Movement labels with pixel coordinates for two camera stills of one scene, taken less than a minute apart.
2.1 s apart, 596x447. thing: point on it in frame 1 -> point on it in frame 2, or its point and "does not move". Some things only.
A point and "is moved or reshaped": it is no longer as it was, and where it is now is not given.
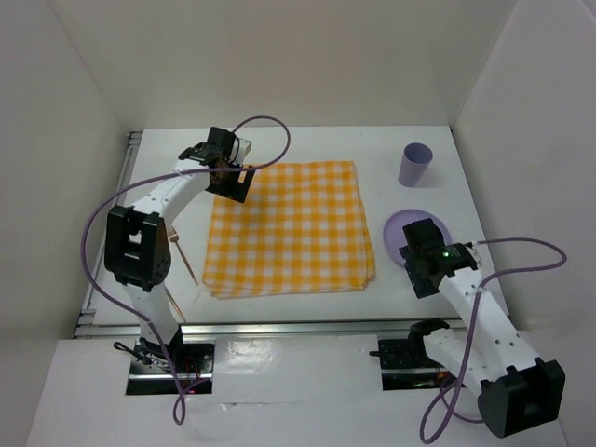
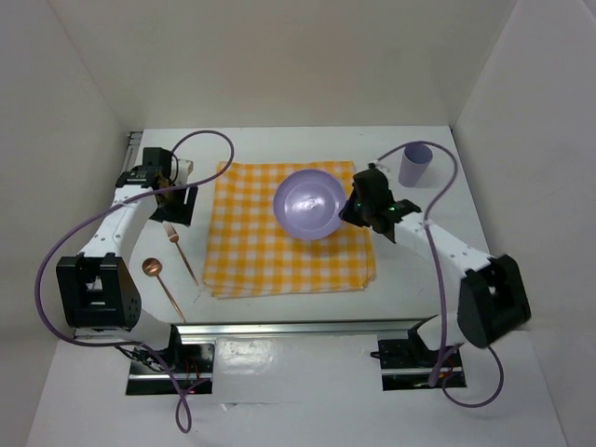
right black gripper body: [422, 285] -> [369, 210]
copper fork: [174, 237] does not move
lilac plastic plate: [394, 237] is moved or reshaped
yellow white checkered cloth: [302, 228] does not move
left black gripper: [236, 190] -> [182, 214]
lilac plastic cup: [415, 158] does not move
